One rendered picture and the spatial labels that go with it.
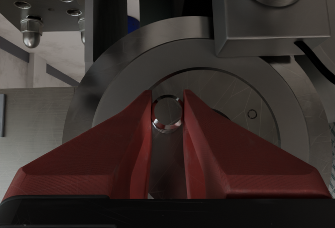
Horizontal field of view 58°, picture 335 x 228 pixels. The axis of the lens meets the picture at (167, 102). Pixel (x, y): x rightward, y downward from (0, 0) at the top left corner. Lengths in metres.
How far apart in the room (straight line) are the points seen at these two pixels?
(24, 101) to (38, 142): 0.07
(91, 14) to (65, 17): 0.35
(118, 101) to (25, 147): 0.38
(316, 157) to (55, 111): 0.42
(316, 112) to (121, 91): 0.11
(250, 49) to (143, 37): 0.06
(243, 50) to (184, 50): 0.03
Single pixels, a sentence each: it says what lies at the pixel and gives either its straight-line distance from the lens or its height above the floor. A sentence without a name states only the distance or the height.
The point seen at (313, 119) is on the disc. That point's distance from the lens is 0.19.
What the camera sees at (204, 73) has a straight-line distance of 0.15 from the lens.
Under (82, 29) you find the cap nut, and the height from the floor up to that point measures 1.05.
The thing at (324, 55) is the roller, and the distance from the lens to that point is 0.20.
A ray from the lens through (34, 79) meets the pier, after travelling 3.96.
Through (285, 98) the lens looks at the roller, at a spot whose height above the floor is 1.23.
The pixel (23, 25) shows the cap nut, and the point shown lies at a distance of 0.56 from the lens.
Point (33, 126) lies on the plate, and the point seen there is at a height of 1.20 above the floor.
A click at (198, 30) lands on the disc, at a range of 0.18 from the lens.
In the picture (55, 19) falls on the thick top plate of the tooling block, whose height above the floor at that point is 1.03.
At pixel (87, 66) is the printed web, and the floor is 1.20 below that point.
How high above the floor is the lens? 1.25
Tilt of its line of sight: 10 degrees down
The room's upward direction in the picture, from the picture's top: 178 degrees clockwise
